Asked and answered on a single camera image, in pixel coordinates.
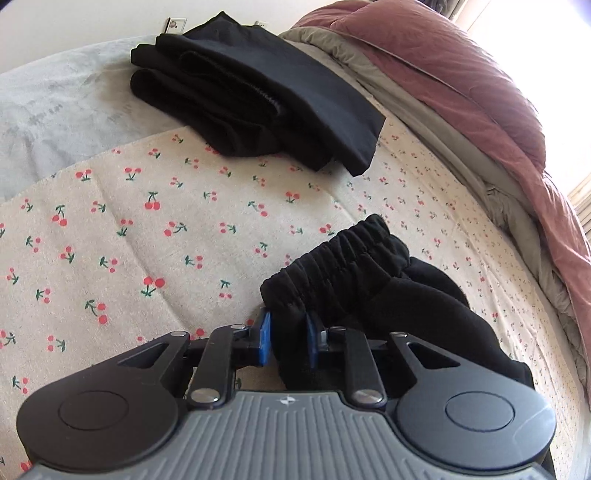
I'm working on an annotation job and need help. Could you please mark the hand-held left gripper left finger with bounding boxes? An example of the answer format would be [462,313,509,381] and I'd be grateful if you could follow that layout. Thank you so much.
[95,310,272,411]

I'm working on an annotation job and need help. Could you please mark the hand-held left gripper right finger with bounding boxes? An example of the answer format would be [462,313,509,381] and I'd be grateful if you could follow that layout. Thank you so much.
[305,311,462,409]

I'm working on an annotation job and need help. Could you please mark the black fleece pants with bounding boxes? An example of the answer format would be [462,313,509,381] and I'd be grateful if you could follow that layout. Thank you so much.
[260,213,536,393]

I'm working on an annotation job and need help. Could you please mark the cherry print bed sheet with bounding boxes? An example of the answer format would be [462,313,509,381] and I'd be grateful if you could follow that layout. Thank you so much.
[0,117,583,480]

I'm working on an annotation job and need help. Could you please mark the folded black smooth garment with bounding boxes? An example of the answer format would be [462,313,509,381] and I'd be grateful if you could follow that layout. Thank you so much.
[182,11,386,177]

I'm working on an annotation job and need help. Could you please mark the folded black fleece garment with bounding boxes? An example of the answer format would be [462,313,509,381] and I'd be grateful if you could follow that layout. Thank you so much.
[130,32,333,171]

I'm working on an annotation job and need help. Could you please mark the pink and grey duvet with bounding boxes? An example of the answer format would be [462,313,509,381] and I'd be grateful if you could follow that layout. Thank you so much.
[277,0,591,361]

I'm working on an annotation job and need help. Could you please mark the light grey blanket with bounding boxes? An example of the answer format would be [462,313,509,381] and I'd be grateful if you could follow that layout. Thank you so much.
[0,32,289,201]

